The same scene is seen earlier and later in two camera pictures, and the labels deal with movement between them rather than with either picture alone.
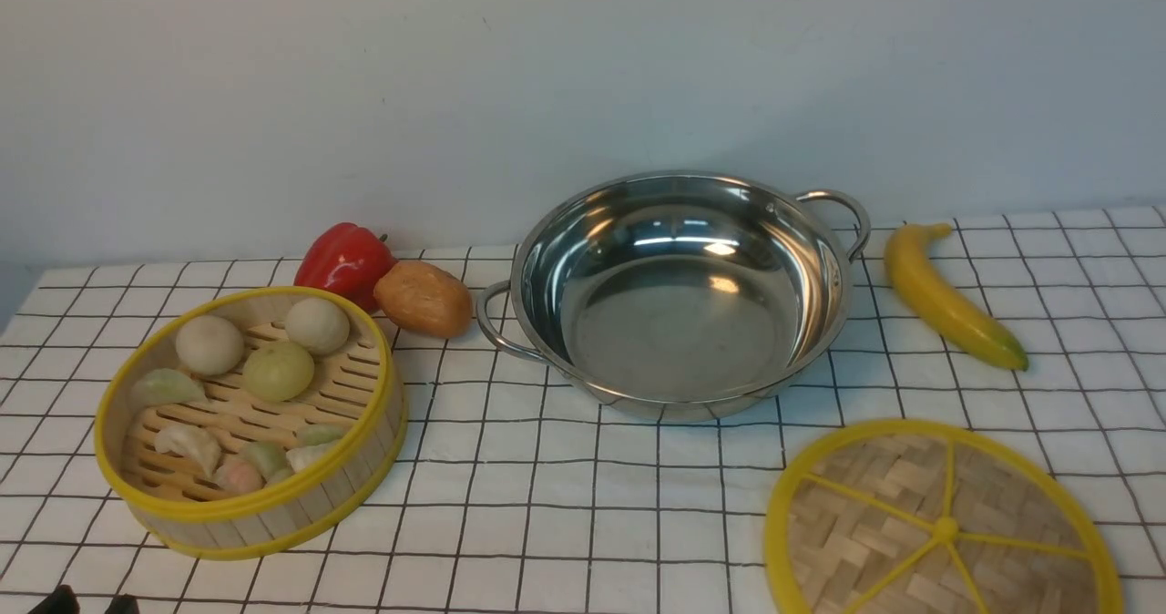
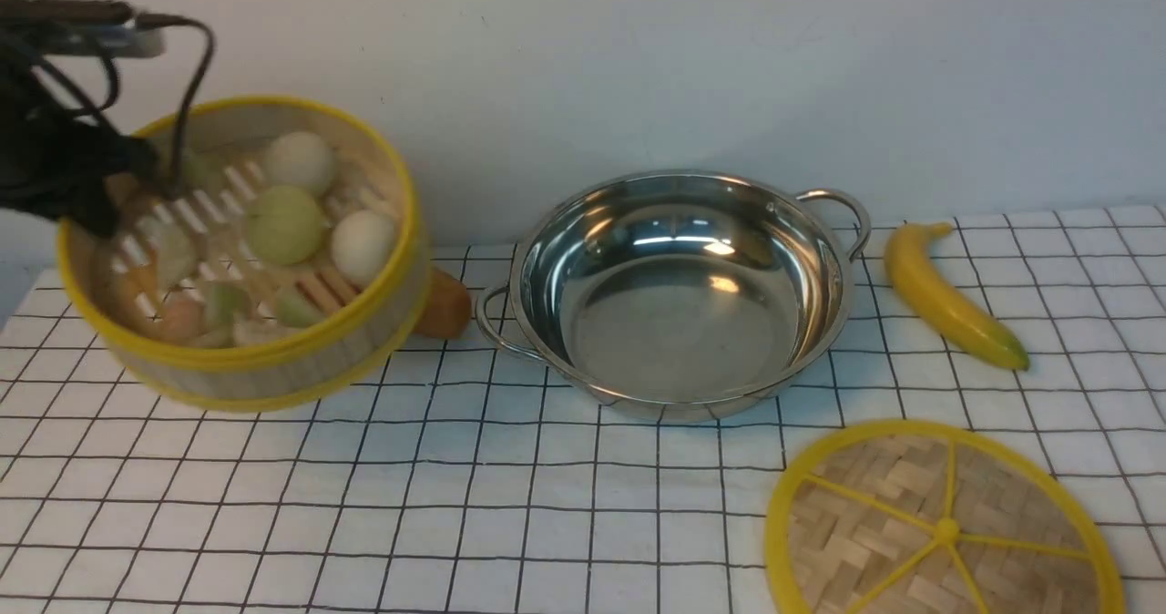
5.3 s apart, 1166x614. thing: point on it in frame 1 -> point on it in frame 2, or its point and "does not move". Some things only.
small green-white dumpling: [313, 443] -> [278, 309]
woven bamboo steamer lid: [933, 516] does not move
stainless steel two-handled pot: [673, 296] does not move
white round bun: [317, 324] -> [299, 159]
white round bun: [209, 345] -> [362, 243]
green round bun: [278, 371] -> [283, 224]
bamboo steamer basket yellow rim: [247, 422] -> [288, 267]
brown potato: [424, 298] does not move
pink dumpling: [239, 475] -> [184, 314]
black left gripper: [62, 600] -> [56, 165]
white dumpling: [192, 444] -> [176, 255]
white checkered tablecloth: [509, 495] does not move
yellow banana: [909, 257] does not move
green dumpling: [271, 459] -> [226, 301]
